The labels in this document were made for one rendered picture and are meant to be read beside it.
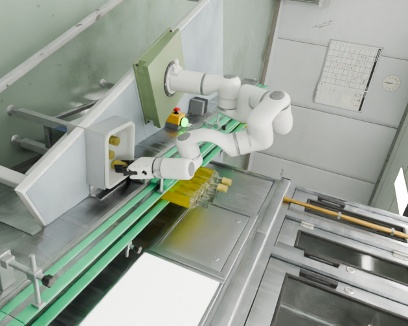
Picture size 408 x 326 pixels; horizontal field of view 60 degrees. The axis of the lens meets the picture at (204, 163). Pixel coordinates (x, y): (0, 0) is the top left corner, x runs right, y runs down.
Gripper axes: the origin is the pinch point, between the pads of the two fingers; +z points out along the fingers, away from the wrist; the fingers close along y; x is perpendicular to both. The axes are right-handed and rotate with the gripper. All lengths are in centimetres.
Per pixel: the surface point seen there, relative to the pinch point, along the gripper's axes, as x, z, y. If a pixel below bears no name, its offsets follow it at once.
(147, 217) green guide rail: -23.2, -4.5, 2.0
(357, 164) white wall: -264, -77, 602
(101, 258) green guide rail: -22.1, -3.1, -25.6
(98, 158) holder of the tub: 6.9, 2.3, -8.7
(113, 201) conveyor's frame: -11.5, 2.6, -6.7
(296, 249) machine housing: -52, -57, 31
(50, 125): 9, 56, 23
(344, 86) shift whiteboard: -108, -52, 605
